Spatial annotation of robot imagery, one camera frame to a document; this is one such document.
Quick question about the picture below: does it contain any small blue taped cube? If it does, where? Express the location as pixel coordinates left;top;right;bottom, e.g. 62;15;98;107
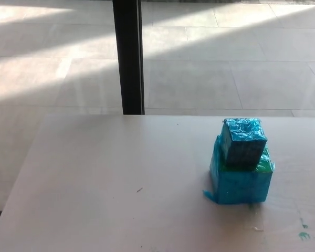
222;118;268;167

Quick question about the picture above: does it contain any big blue taped cube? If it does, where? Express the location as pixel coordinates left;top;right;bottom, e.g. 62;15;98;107
202;134;276;204

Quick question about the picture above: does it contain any black window frame post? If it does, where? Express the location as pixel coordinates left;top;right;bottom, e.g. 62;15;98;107
112;0;145;116

